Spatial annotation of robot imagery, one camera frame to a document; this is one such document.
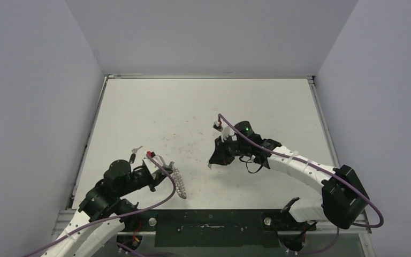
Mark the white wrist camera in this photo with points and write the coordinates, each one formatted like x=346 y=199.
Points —
x=225 y=132
x=153 y=163

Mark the metal disc with keyrings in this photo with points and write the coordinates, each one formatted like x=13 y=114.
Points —
x=176 y=175

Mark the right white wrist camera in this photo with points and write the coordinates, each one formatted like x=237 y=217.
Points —
x=225 y=132

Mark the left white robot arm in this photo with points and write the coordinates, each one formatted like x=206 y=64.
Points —
x=105 y=211

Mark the key with black head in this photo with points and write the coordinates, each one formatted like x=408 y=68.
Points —
x=133 y=154

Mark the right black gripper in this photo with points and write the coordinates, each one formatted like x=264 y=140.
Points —
x=225 y=149

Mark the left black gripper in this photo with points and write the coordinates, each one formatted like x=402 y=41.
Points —
x=160 y=175

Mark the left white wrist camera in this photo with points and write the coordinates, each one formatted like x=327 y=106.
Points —
x=153 y=163

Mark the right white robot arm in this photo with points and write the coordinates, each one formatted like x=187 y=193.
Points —
x=343 y=197

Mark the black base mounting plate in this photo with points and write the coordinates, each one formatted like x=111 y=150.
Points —
x=215 y=228

